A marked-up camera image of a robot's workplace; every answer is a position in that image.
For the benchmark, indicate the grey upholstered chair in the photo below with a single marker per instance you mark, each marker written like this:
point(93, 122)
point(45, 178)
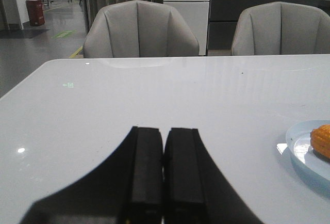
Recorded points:
point(281, 28)
point(139, 29)

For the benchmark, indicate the red bin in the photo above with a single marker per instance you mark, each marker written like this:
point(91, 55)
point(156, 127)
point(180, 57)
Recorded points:
point(35, 12)

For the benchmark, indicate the light blue round plate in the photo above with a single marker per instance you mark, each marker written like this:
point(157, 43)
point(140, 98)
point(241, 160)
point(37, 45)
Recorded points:
point(311, 167)

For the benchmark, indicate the dark grey counter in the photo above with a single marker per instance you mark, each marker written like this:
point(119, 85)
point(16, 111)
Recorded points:
point(257, 4)

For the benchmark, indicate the orange plastic corn cob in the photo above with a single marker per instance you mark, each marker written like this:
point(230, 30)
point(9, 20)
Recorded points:
point(319, 140)

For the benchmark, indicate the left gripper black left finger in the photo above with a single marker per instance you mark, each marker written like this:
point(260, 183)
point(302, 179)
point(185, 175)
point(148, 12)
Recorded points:
point(125, 188)

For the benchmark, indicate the left grey upholstered chair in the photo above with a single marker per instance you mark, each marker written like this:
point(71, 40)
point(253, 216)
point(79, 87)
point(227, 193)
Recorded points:
point(139, 29)

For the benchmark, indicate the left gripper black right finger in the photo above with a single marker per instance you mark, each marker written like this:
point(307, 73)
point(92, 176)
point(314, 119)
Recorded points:
point(195, 190)

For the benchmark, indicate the right grey upholstered chair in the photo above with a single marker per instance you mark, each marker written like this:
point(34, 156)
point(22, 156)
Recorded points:
point(281, 28)

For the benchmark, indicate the white cabinet column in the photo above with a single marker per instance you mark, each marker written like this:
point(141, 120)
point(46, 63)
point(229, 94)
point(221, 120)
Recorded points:
point(195, 13)

